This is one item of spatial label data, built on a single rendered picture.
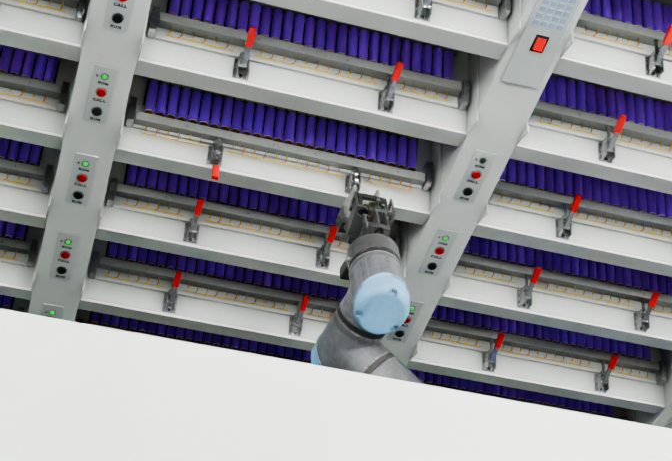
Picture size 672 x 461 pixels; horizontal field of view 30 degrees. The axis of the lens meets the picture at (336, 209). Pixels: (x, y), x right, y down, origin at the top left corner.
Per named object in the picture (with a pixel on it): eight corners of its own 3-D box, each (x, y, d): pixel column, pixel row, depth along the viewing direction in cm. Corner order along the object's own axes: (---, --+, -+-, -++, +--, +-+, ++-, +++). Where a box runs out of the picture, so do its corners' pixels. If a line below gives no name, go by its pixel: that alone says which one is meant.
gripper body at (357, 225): (393, 196, 222) (402, 233, 212) (378, 236, 226) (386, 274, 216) (352, 188, 220) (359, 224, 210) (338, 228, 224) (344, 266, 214)
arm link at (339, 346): (341, 405, 205) (377, 349, 199) (294, 358, 209) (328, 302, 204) (373, 391, 212) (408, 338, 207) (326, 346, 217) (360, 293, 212)
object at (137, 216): (390, 296, 256) (412, 267, 244) (93, 238, 243) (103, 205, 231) (394, 209, 266) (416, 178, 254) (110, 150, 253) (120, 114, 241)
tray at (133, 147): (422, 225, 244) (440, 202, 236) (112, 160, 231) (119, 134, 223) (426, 138, 254) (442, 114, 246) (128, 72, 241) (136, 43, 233)
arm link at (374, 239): (392, 295, 213) (338, 284, 210) (389, 278, 217) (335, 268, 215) (408, 252, 208) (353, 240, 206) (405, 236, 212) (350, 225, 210)
